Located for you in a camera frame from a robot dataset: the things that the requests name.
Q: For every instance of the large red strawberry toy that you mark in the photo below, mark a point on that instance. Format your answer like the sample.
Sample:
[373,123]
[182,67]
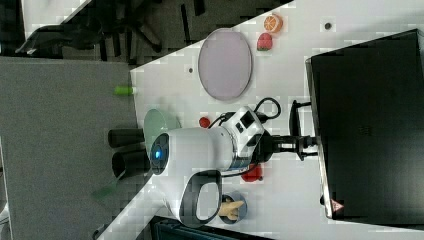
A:
[264,42]

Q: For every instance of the oven door with black handle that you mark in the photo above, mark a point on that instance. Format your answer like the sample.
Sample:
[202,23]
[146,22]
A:
[317,149]

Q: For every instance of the green oval colander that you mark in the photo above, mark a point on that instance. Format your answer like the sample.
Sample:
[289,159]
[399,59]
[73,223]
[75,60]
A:
[156,122]

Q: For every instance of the red ketchup bottle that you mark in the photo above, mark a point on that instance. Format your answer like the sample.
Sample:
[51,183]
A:
[253,173]

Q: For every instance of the blue-grey bowl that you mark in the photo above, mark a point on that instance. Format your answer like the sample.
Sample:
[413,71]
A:
[235,196]

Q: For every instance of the green marker pen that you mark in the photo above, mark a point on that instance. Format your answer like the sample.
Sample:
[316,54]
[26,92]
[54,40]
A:
[125,91]

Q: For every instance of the dark teal crate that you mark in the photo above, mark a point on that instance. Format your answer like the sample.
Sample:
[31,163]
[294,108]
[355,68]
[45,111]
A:
[170,229]

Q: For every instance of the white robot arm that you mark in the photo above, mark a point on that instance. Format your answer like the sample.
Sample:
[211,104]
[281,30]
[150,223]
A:
[189,163]

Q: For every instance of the black cylinder near colander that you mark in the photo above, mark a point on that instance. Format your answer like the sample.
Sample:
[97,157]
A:
[131,163]

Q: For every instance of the black toaster oven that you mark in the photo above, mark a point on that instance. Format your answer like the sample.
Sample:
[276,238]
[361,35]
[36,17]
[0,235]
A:
[368,114]

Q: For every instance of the small red strawberry toy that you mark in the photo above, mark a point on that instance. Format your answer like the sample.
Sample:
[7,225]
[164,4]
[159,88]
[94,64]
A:
[204,122]

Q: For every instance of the black office chair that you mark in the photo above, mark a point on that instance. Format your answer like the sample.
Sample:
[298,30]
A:
[82,24]

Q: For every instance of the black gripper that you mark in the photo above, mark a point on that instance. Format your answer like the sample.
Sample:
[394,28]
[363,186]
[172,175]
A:
[269,144]

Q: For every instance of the orange slice toy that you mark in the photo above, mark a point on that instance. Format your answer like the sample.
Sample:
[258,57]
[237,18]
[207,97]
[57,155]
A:
[273,23]

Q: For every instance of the grey round plate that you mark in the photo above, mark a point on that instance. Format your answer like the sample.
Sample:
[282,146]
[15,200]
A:
[225,64]

